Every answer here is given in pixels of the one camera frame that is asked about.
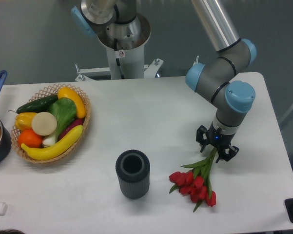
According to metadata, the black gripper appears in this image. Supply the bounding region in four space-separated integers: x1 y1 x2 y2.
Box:
196 123 239 163

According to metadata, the red tulip bouquet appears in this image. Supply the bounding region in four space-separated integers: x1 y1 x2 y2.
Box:
169 148 217 212

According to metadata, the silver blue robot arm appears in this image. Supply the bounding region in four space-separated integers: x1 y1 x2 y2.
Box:
185 0 257 161

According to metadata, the dark grey ribbed vase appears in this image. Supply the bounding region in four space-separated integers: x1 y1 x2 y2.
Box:
115 150 150 199

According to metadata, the purple eggplant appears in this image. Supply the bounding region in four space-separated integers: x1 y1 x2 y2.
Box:
58 118 84 140

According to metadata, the yellow banana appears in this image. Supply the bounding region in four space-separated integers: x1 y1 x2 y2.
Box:
21 125 83 161

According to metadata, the green lettuce leaf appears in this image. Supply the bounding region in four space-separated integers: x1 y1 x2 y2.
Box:
47 97 77 139

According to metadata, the yellow squash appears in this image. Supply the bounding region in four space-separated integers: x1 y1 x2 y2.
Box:
58 87 86 118

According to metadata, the white spring onion bulb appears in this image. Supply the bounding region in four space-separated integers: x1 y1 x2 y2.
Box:
42 132 57 147

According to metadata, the beige round disc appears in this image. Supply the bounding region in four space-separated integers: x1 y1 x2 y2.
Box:
31 112 57 136

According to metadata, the green cucumber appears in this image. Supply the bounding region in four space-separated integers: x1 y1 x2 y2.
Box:
9 95 58 114

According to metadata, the orange fruit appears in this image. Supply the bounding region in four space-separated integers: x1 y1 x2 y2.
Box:
18 129 42 148

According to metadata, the yellow bell pepper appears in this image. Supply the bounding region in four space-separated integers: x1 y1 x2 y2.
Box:
15 112 37 131

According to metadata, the dark hair of person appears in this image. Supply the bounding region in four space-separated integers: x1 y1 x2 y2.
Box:
0 229 24 234

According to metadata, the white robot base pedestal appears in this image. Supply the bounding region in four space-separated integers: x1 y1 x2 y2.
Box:
70 0 152 80

